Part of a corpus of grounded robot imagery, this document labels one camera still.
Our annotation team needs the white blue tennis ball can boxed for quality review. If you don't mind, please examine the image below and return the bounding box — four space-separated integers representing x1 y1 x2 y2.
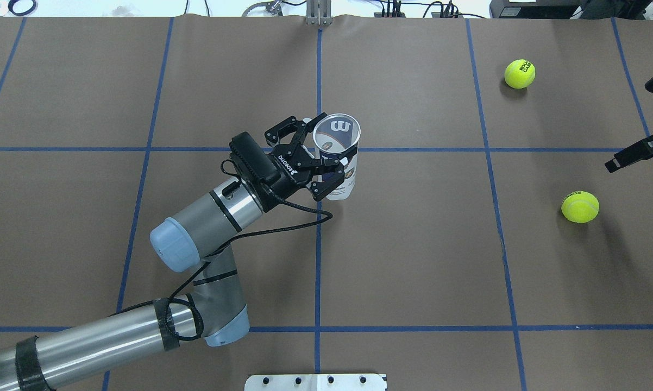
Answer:
312 113 361 201

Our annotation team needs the white pedestal base plate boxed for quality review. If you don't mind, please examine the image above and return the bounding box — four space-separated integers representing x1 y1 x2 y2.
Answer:
244 373 388 390

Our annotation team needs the yellow tennis ball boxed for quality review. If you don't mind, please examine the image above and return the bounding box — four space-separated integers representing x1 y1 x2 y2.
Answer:
560 191 600 224
504 59 537 89

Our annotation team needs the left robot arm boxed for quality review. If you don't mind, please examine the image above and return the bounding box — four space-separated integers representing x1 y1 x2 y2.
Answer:
0 113 362 390

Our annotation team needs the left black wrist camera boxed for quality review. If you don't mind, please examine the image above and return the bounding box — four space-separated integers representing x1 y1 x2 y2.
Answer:
229 132 281 186

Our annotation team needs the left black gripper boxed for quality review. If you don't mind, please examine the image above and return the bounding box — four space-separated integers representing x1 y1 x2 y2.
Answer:
255 113 349 212

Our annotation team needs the aluminium frame post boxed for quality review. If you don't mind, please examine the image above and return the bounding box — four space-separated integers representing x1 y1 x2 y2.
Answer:
306 0 333 27

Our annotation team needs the blue tape roll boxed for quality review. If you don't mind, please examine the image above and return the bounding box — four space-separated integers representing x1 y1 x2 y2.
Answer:
7 0 39 17

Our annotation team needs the black box on desk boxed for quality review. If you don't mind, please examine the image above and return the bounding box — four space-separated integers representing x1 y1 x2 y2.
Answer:
488 1 582 20

